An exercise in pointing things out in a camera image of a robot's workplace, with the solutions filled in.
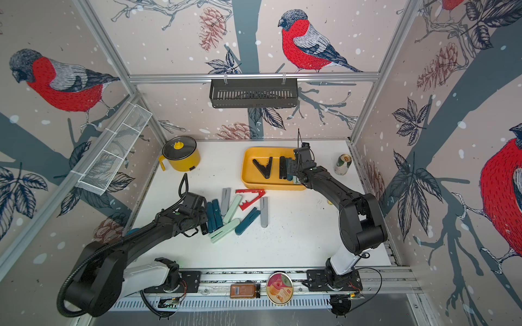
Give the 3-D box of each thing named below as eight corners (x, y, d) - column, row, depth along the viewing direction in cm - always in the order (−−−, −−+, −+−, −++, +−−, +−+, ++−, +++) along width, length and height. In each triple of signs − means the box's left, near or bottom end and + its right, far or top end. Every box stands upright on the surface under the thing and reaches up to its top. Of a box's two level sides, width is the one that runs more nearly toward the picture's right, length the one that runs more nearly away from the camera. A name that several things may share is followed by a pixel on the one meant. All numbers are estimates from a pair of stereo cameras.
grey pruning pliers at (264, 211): (260, 227, 89) (260, 226, 87) (260, 199, 98) (260, 197, 96) (267, 227, 89) (267, 226, 87) (267, 199, 98) (267, 197, 96)
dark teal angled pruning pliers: (233, 232, 88) (232, 230, 86) (254, 208, 95) (254, 206, 93) (239, 237, 86) (238, 235, 85) (260, 213, 93) (260, 211, 92)
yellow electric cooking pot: (164, 171, 106) (154, 157, 97) (174, 146, 118) (166, 132, 109) (196, 171, 106) (190, 157, 97) (203, 146, 118) (198, 132, 109)
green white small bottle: (335, 175, 106) (341, 163, 98) (333, 166, 110) (338, 153, 102) (346, 175, 106) (353, 163, 98) (343, 166, 110) (350, 153, 102)
